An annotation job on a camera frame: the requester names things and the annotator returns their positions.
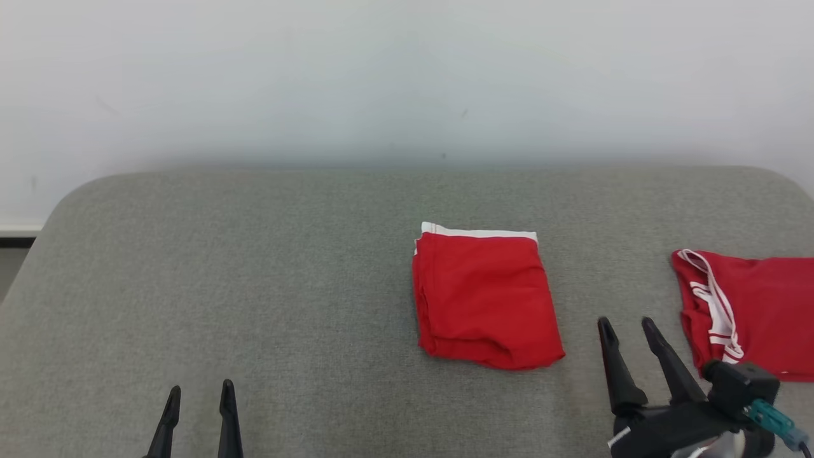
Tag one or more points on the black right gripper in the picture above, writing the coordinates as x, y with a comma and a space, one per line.
661, 429

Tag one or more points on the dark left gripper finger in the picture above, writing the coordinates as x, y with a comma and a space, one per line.
166, 432
230, 432

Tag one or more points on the red Bulls 23 jersey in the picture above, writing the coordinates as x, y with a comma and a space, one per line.
776, 305

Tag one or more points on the red shorts with white hem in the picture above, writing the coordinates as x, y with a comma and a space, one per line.
483, 299

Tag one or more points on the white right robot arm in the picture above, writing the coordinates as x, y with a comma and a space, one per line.
712, 451

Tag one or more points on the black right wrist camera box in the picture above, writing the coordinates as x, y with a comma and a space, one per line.
744, 385

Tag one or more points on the teal right camera connector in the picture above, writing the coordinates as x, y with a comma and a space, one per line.
772, 420

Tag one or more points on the dark wall baseboard strip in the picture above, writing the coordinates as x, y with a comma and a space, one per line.
16, 240

